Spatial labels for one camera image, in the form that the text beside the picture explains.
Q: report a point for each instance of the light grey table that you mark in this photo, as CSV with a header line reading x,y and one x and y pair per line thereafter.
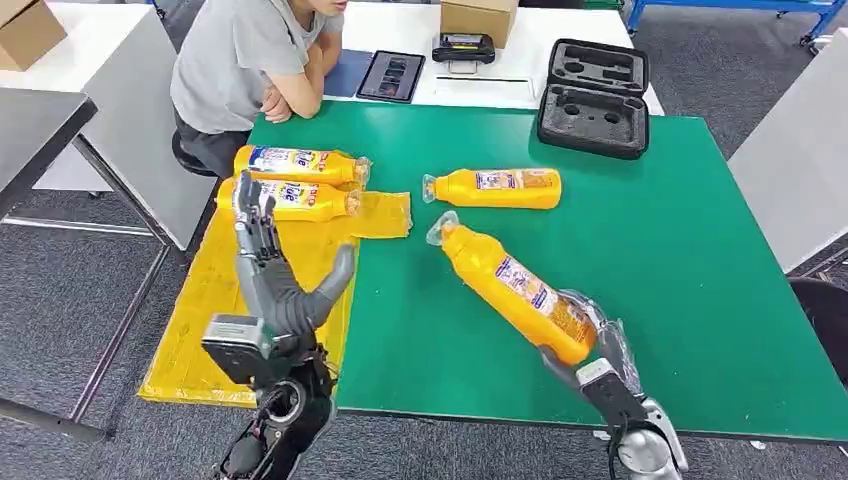
x,y
802,166

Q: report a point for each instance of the blue cart frame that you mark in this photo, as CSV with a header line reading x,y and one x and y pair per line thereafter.
x,y
729,4

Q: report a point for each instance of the black chair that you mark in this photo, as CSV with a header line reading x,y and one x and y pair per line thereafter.
x,y
828,324

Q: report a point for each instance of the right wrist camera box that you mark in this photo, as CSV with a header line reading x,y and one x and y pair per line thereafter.
x,y
606,391

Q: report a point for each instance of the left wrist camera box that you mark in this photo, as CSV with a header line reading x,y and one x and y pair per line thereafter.
x,y
235,344

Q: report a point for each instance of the orange drink bottle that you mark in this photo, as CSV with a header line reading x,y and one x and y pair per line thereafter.
x,y
291,159
298,195
503,199
503,285

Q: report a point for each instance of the black handheld device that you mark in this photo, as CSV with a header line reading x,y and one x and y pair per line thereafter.
x,y
464,48

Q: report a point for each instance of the small cardboard box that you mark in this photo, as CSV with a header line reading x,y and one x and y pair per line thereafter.
x,y
477,20

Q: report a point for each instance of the black stool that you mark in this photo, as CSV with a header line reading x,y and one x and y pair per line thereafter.
x,y
189,159

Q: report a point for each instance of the person's hand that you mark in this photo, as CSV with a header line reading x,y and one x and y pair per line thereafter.
x,y
275,106

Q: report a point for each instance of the person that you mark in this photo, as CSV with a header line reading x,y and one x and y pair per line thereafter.
x,y
232,60

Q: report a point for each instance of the green table mat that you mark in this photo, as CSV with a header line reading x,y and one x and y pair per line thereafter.
x,y
662,232

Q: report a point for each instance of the dark grey table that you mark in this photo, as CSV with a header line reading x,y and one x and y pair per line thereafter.
x,y
33,132

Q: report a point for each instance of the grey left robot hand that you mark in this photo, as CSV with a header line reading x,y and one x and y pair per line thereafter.
x,y
278,298

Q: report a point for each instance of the thin black rod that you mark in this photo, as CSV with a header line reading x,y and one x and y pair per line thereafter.
x,y
484,79

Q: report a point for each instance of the yellow sheet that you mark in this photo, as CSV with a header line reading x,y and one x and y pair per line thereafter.
x,y
199,344

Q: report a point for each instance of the blue folder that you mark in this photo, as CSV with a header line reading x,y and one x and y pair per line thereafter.
x,y
344,73

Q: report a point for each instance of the white desk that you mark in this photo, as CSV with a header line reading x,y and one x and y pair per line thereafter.
x,y
132,99

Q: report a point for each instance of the black tablet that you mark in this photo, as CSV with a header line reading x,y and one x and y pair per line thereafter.
x,y
391,76

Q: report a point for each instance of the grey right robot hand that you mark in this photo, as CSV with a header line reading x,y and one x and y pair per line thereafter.
x,y
619,351

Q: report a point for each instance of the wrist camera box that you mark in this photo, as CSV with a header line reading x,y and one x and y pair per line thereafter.
x,y
235,344
606,391

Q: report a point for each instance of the large cardboard box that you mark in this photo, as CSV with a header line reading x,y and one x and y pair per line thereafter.
x,y
26,30

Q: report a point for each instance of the black foam-lined case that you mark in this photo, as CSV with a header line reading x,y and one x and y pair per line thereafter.
x,y
593,119

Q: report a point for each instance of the white table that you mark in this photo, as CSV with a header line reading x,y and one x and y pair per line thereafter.
x,y
517,69

